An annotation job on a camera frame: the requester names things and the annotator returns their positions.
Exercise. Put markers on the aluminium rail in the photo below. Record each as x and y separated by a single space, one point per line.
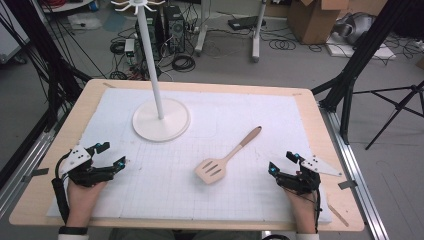
353 160
23 166

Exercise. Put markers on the white flat board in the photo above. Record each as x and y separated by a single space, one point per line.
366 51

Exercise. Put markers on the brown cardboard box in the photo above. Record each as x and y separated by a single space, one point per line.
313 21

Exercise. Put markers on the grey silver headgear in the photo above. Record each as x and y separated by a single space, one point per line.
355 26

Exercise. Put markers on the grey tape strip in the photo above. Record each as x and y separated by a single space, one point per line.
347 184
40 172

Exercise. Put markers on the white grid mat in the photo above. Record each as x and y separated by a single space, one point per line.
166 193

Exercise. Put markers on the person's right hand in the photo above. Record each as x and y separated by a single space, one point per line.
304 210

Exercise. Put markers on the black wristband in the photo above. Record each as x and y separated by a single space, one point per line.
72 230

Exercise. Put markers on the black metal frame strut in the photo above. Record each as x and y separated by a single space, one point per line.
50 66
363 53

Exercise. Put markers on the white cart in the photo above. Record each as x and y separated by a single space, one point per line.
10 36

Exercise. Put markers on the flat black box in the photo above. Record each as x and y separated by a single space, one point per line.
245 22

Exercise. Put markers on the person's left hand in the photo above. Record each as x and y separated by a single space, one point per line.
81 203

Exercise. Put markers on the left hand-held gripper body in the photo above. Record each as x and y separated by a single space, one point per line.
78 159

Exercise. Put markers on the black tripod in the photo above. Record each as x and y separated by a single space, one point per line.
396 106

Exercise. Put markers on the white hook stand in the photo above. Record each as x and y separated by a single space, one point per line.
160 121

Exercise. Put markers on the white left sleeve cuff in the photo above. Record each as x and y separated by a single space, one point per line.
73 237

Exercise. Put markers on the white right sleeve cuff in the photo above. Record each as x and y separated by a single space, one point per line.
307 237

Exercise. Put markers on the black computer tower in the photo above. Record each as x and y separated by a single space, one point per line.
153 30
174 28

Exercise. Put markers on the white sleeve cuff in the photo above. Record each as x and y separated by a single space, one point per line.
307 237
73 237

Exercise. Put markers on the light wooden table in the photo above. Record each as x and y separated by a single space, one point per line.
36 200

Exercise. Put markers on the person's legs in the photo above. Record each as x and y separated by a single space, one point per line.
150 235

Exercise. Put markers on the white power adapter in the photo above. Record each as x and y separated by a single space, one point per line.
129 46

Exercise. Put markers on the thin wooden stick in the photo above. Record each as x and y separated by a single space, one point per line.
337 215

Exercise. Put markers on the white stand leg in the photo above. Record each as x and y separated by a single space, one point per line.
201 33
257 36

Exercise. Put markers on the beige slotted spatula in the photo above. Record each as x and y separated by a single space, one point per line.
210 169

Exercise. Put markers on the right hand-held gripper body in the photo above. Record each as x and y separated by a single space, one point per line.
301 181

